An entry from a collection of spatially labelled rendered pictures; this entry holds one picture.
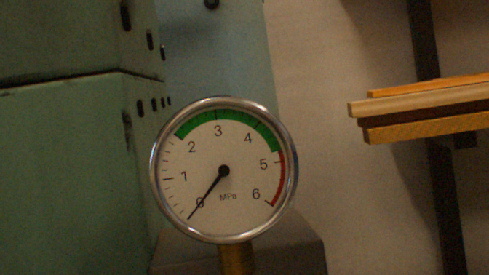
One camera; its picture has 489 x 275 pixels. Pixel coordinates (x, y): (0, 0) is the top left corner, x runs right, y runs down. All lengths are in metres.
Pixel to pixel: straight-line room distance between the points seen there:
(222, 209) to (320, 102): 2.49
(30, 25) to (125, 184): 0.09
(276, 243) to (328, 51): 2.46
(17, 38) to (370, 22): 2.47
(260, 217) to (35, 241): 0.12
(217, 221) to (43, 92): 0.12
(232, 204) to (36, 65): 0.13
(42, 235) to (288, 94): 2.43
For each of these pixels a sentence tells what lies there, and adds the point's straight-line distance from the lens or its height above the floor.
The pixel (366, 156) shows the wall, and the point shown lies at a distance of 2.91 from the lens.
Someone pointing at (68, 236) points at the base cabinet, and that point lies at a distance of 0.47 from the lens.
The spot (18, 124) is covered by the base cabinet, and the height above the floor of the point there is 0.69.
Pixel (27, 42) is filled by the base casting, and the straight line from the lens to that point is 0.47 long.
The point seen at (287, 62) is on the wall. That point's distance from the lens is 2.88.
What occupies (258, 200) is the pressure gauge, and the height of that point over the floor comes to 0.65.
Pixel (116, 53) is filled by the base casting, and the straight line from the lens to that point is 0.47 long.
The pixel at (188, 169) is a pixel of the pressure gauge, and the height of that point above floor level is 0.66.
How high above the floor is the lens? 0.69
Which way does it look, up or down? 3 degrees down
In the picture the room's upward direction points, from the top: 9 degrees counter-clockwise
